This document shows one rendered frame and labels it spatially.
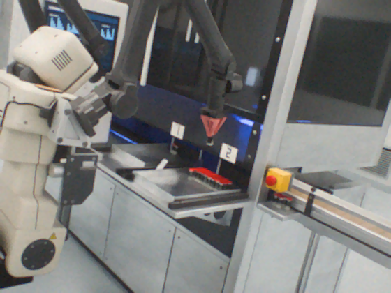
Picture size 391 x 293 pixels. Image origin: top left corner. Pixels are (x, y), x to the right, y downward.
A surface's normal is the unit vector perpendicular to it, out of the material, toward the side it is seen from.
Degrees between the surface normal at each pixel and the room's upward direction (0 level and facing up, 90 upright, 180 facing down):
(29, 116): 90
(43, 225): 90
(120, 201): 90
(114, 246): 90
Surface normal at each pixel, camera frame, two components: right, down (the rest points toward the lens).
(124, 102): 0.68, 0.43
